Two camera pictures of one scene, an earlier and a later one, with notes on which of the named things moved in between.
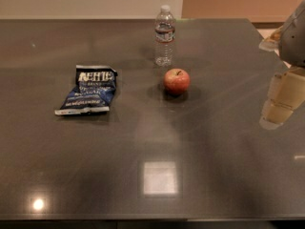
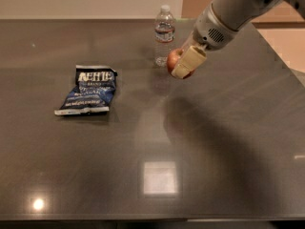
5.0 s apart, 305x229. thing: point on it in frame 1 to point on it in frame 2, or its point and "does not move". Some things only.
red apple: x=176 y=81 to x=172 y=60
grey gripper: x=294 y=40 to x=208 y=30
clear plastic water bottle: x=164 y=37 does not move
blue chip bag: x=92 y=92 does not move
